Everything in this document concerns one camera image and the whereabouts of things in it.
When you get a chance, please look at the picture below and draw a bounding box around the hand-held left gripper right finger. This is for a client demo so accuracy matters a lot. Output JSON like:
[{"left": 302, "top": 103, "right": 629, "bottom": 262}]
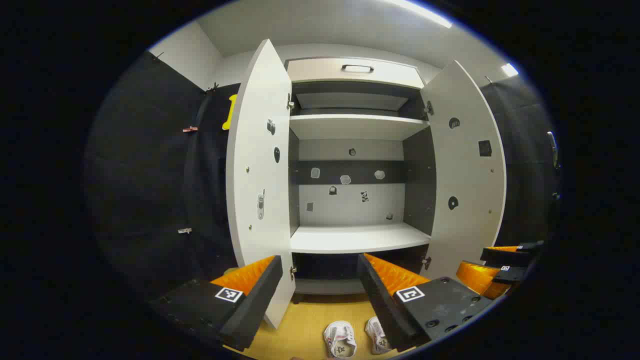
[{"left": 356, "top": 252, "right": 496, "bottom": 353}]

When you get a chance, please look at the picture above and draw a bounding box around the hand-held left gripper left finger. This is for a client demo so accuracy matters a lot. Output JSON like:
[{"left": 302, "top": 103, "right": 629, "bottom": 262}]
[{"left": 150, "top": 255, "right": 284, "bottom": 352}]

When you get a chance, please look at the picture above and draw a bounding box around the white canvas shoe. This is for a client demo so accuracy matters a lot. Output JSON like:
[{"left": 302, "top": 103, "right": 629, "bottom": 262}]
[
  {"left": 365, "top": 316, "right": 393, "bottom": 355},
  {"left": 323, "top": 320, "right": 357, "bottom": 359}
]

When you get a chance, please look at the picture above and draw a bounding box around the white shoe cabinet door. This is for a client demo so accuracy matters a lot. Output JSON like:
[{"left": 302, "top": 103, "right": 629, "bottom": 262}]
[
  {"left": 225, "top": 39, "right": 297, "bottom": 330},
  {"left": 420, "top": 60, "right": 507, "bottom": 282}
]

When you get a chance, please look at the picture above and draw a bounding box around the white shoe cabinet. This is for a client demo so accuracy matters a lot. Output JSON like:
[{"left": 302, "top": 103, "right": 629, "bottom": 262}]
[{"left": 285, "top": 56, "right": 438, "bottom": 305}]

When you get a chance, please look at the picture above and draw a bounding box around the white cabinet drawer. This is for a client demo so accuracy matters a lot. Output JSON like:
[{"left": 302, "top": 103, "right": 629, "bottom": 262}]
[{"left": 286, "top": 57, "right": 426, "bottom": 91}]

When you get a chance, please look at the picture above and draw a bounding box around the black backdrop cloth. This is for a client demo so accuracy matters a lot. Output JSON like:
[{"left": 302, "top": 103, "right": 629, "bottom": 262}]
[
  {"left": 84, "top": 50, "right": 242, "bottom": 301},
  {"left": 480, "top": 75, "right": 562, "bottom": 247}
]

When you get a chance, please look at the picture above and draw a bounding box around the silver metal object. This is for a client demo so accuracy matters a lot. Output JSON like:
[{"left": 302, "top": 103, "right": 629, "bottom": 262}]
[{"left": 546, "top": 131, "right": 561, "bottom": 171}]

